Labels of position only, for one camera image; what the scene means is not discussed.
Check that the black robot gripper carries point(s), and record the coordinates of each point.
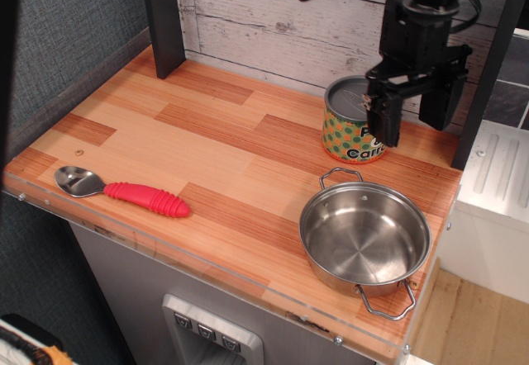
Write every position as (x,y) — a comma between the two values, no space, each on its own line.
(416,60)

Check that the peas and carrots toy can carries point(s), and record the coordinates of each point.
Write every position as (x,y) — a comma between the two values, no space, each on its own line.
(345,133)

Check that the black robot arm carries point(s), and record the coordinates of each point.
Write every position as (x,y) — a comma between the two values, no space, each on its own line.
(417,61)

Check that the small stainless steel pot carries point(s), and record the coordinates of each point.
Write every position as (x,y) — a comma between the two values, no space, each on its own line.
(364,239)

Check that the white toy sink unit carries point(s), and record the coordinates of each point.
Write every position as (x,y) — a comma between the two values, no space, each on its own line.
(486,236)

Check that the grey toy dispenser panel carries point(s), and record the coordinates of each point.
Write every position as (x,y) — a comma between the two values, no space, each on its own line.
(201,337)

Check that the grey toy fridge cabinet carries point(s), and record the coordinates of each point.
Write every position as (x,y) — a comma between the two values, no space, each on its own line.
(134,285)

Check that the clear acrylic edge guard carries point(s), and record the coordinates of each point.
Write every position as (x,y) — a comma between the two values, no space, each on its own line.
(258,258)

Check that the orange cloth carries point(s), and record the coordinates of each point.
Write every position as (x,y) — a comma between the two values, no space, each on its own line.
(51,356)

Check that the dark grey right post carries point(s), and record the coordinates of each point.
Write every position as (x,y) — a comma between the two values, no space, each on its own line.
(506,26)

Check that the dark grey post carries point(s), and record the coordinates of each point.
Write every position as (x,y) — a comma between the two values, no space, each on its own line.
(506,26)
(166,35)

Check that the dark grey left post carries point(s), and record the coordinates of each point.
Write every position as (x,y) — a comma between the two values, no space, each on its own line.
(166,35)

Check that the red handled metal spoon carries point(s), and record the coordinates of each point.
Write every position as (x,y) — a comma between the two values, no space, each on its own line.
(79,182)

